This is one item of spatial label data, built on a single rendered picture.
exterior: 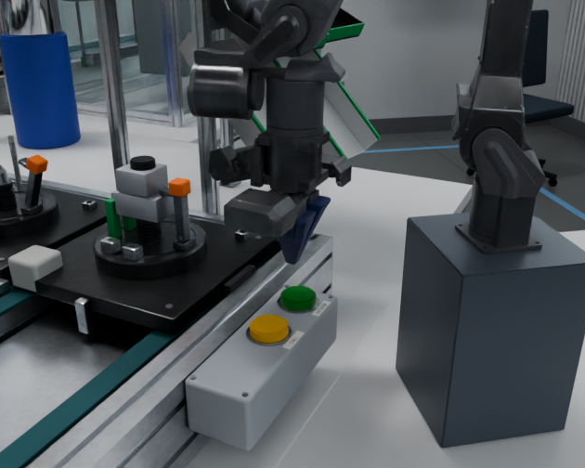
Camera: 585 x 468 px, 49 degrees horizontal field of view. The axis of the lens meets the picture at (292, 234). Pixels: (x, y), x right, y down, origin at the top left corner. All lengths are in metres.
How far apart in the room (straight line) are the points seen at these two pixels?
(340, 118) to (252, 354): 0.63
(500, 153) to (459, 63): 4.55
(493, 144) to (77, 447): 0.43
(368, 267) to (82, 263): 0.44
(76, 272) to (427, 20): 4.36
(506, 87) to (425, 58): 4.43
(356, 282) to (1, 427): 0.54
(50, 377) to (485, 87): 0.52
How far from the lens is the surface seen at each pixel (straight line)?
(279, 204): 0.60
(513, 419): 0.72
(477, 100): 0.61
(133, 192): 0.79
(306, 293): 0.73
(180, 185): 0.76
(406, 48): 4.96
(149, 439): 0.61
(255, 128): 0.95
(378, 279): 1.00
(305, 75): 0.62
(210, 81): 0.64
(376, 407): 0.75
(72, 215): 0.99
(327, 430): 0.72
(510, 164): 0.61
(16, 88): 1.73
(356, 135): 1.18
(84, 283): 0.79
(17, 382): 0.74
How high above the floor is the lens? 1.33
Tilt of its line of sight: 24 degrees down
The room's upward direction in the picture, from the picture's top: straight up
